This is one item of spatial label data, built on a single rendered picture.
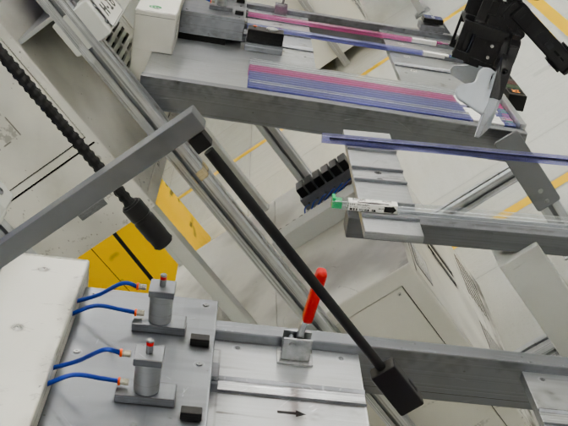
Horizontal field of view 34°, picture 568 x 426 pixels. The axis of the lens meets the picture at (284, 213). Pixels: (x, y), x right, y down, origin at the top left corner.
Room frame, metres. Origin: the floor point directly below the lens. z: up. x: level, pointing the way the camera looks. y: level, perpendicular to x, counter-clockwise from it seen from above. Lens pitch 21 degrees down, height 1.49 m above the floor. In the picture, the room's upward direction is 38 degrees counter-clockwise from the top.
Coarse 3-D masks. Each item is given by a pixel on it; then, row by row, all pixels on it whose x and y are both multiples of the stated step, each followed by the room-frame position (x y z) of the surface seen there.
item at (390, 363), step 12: (372, 372) 0.63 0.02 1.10; (384, 372) 0.62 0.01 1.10; (396, 372) 0.62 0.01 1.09; (384, 384) 0.62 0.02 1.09; (396, 384) 0.62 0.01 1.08; (408, 384) 0.62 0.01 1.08; (396, 396) 0.62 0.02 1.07; (408, 396) 0.62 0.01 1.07; (420, 396) 0.62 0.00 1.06; (396, 408) 0.62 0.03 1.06; (408, 408) 0.62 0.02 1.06
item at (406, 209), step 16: (336, 208) 1.05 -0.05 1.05; (400, 208) 1.03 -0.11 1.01; (416, 208) 1.03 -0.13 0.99; (432, 208) 1.03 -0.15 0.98; (448, 208) 1.03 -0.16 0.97; (464, 208) 1.03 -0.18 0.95; (512, 224) 1.01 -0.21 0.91; (528, 224) 1.00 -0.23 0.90; (544, 224) 1.00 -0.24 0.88; (560, 224) 0.99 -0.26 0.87
